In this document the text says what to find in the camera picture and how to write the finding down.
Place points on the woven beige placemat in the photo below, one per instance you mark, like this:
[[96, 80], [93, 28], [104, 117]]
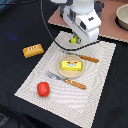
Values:
[[76, 105]]

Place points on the pink mat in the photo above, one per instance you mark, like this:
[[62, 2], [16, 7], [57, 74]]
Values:
[[108, 28]]

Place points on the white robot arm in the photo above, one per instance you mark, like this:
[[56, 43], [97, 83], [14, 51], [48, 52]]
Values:
[[77, 6]]

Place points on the red toy tomato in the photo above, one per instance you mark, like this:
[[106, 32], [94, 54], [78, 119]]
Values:
[[43, 89]]

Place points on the fork with wooden handle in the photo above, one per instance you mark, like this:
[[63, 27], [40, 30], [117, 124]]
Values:
[[68, 81]]

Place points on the yellow butter block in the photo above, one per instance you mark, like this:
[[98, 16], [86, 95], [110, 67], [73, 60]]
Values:
[[72, 65]]

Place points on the round wooden plate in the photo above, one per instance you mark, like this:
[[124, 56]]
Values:
[[72, 74]]

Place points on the knife with wooden handle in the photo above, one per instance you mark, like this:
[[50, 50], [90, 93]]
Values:
[[83, 57]]

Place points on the yellow toy banana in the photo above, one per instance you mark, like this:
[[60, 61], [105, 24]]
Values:
[[75, 40]]

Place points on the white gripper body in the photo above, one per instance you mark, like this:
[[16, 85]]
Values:
[[86, 26]]

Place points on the toy bread loaf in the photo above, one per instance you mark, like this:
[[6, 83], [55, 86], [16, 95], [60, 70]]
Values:
[[32, 50]]

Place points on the cream bowl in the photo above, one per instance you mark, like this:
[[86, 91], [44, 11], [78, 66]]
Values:
[[122, 15]]

